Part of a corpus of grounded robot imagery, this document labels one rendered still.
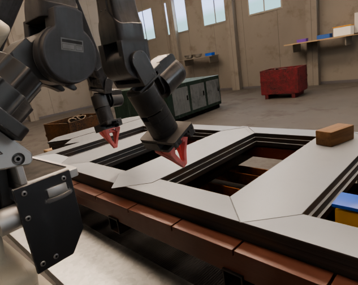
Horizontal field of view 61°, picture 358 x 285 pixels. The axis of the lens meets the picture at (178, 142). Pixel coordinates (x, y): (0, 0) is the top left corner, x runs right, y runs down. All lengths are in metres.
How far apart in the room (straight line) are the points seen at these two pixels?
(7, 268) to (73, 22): 0.44
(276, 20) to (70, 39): 10.16
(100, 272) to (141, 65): 0.61
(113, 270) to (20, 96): 0.62
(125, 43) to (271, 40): 10.11
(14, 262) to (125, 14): 0.49
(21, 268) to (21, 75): 0.36
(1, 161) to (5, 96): 0.08
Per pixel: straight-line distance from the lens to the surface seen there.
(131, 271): 0.90
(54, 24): 0.44
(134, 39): 0.53
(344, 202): 0.70
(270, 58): 10.61
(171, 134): 0.59
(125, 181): 0.99
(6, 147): 0.43
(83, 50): 0.45
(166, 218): 0.80
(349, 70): 9.85
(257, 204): 0.73
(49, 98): 12.34
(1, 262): 0.66
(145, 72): 0.53
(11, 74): 0.43
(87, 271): 0.96
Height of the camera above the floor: 1.20
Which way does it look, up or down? 14 degrees down
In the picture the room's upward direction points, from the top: 9 degrees counter-clockwise
